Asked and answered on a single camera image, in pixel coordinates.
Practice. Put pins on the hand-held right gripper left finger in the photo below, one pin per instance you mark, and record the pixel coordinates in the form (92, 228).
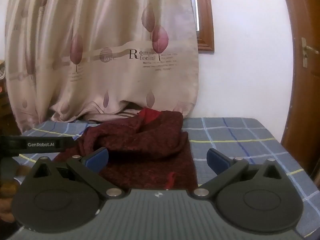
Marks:
(97, 158)

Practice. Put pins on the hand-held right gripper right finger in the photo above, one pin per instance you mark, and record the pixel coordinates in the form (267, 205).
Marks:
(217, 161)

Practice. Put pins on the dark red knit garment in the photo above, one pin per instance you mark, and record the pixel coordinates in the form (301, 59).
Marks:
(140, 140)

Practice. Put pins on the person's left hand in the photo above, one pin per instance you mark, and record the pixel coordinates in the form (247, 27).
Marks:
(7, 197)

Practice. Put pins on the grey plaid bed sheet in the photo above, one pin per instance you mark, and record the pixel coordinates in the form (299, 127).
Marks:
(237, 140)

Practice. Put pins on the brown wooden cabinet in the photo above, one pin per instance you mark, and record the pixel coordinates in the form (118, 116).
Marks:
(8, 112)

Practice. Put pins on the brown wooden door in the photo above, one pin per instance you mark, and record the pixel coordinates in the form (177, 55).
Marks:
(305, 105)

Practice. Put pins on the beige leaf print curtain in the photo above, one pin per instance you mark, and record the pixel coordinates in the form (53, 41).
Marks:
(100, 42)

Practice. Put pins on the brown wooden window frame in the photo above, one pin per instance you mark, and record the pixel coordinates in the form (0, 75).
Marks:
(206, 17)

